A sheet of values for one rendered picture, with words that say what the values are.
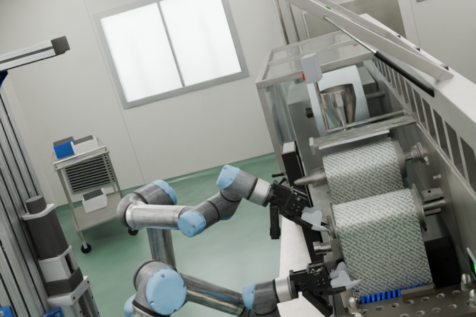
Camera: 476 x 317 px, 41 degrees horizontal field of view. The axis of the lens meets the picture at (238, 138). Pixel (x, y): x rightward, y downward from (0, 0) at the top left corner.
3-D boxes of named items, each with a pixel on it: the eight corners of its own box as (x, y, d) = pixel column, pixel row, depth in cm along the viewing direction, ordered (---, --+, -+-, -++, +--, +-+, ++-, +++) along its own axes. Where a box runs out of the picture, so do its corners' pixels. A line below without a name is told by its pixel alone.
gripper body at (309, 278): (326, 269, 191) (287, 279, 193) (333, 295, 193) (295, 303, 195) (326, 259, 198) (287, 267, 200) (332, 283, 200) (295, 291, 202)
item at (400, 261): (356, 301, 197) (342, 246, 193) (433, 284, 194) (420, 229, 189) (356, 301, 197) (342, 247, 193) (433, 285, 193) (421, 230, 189)
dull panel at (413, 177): (380, 131, 411) (372, 96, 406) (386, 130, 411) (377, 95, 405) (471, 311, 196) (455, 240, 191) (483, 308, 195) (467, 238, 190)
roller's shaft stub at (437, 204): (421, 211, 196) (417, 197, 195) (443, 205, 195) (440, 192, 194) (423, 216, 192) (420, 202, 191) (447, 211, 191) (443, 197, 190)
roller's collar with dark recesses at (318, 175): (313, 184, 224) (309, 167, 223) (330, 180, 224) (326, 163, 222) (314, 190, 218) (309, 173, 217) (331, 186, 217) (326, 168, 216)
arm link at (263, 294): (248, 304, 205) (241, 280, 203) (282, 297, 203) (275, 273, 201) (246, 317, 197) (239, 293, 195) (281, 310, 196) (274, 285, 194)
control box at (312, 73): (307, 81, 247) (299, 56, 245) (323, 77, 244) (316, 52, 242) (302, 85, 241) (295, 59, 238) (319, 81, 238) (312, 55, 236)
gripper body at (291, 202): (309, 202, 191) (273, 185, 190) (297, 226, 193) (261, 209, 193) (309, 192, 198) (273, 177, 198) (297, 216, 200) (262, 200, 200)
